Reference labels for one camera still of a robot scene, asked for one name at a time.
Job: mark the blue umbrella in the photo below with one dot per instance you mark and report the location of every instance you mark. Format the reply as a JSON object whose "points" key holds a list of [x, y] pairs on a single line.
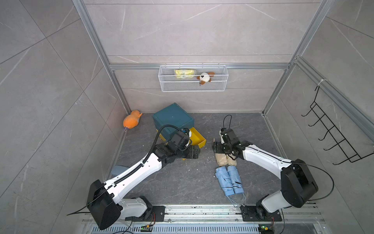
{"points": [[235, 179], [225, 181]]}

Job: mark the brown white plush dog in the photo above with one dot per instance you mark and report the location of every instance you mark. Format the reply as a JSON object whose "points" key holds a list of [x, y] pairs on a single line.
{"points": [[205, 78]]}

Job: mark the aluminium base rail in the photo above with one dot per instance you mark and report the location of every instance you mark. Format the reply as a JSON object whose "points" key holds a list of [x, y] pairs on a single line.
{"points": [[216, 219]]}

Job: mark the orange plush toy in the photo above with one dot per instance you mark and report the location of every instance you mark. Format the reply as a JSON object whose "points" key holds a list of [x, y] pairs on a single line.
{"points": [[132, 120]]}

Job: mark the white wire wall basket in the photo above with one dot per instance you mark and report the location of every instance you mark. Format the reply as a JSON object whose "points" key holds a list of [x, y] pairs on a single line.
{"points": [[169, 83]]}

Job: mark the beige umbrella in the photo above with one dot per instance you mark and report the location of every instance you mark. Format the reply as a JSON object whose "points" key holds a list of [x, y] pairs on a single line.
{"points": [[231, 162], [221, 159]]}

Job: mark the aluminium frame profile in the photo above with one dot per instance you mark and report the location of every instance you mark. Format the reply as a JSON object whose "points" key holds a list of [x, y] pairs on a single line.
{"points": [[341, 100]]}

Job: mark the teal drawer cabinet yellow base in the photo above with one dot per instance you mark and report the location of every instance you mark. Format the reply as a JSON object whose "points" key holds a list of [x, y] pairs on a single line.
{"points": [[176, 116]]}

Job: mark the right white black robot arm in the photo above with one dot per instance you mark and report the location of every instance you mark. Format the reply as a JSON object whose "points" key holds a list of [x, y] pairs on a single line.
{"points": [[297, 183]]}

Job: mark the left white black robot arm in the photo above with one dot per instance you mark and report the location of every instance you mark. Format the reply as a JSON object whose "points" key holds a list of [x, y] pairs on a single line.
{"points": [[106, 201]]}

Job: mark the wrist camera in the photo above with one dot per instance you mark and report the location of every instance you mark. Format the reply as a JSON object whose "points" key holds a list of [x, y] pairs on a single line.
{"points": [[189, 134], [228, 136]]}

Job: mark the black wall hook rack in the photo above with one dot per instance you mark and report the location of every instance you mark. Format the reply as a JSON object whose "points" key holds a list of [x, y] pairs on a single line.
{"points": [[350, 154]]}

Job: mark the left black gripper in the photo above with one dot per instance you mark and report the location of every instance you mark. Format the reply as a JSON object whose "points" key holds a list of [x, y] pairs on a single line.
{"points": [[191, 150]]}

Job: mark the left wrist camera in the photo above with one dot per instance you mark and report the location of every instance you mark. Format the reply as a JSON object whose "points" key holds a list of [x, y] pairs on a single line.
{"points": [[189, 134]]}

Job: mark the blue grey sponge pad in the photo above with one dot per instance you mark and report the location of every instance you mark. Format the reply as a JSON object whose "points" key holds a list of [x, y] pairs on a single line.
{"points": [[117, 170]]}

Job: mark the yellow packet in basket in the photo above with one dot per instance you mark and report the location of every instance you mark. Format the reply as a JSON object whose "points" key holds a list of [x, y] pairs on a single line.
{"points": [[184, 73]]}

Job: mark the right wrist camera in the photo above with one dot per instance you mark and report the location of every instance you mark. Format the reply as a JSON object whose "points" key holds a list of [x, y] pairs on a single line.
{"points": [[228, 136]]}

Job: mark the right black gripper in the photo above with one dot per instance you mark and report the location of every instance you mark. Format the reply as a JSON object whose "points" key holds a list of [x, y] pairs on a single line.
{"points": [[216, 147]]}

